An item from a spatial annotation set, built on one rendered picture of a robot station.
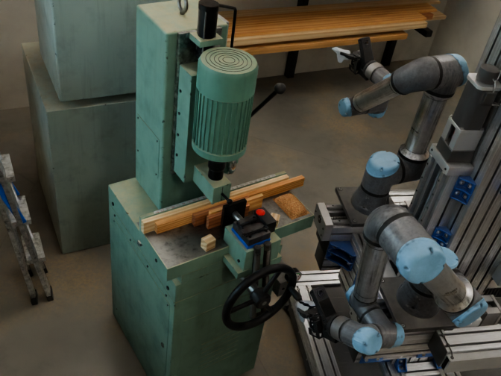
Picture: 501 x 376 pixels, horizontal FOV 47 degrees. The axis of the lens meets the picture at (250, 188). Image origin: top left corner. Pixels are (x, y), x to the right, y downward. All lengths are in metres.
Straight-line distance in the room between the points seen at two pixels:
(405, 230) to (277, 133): 2.72
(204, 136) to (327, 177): 2.15
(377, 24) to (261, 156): 1.40
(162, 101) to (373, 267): 0.84
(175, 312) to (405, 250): 0.90
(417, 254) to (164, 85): 0.94
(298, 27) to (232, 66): 2.54
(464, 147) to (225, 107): 0.77
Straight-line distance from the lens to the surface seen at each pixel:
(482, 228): 2.14
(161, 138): 1.99
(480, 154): 1.97
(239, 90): 1.66
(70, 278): 3.05
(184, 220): 1.99
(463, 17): 5.49
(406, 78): 2.06
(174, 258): 1.89
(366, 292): 1.79
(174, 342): 2.20
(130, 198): 2.25
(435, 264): 1.51
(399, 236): 1.49
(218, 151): 1.77
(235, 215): 1.97
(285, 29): 4.13
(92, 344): 2.80
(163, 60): 1.84
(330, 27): 4.32
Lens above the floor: 2.28
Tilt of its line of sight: 39 degrees down
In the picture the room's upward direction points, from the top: 10 degrees clockwise
